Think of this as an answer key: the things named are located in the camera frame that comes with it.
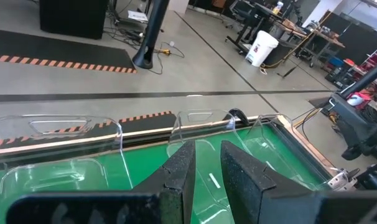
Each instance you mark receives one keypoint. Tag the black floor cabinet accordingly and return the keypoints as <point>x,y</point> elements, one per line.
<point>73,15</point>

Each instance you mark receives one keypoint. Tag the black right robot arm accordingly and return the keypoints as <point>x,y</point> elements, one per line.
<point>347,124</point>

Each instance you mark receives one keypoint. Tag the white paper sheet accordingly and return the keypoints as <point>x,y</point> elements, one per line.
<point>138,15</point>

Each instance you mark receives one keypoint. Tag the wooden workbench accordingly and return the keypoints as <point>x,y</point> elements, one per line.
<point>331,40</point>

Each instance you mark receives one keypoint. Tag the black office desk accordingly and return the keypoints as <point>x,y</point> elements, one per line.
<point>257,15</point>

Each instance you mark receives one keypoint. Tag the black partition panel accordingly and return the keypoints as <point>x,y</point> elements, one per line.
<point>362,40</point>

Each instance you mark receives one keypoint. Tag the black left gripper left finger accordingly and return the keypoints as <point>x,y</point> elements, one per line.
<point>179,174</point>

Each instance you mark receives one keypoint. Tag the silver mounting bracket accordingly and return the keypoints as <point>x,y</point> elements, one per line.
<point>339,180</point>

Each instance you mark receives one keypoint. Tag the black floor stand post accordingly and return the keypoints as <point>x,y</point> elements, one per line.
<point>151,31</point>

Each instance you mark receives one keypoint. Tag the green table mat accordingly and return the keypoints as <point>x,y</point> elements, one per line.
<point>145,168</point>

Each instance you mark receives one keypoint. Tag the black diagonal pole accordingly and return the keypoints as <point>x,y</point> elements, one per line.
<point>369,76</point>

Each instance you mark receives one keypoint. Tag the white trash bin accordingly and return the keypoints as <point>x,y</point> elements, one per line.
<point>261,46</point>

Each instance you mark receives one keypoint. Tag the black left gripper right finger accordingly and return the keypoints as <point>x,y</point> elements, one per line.
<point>244,180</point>

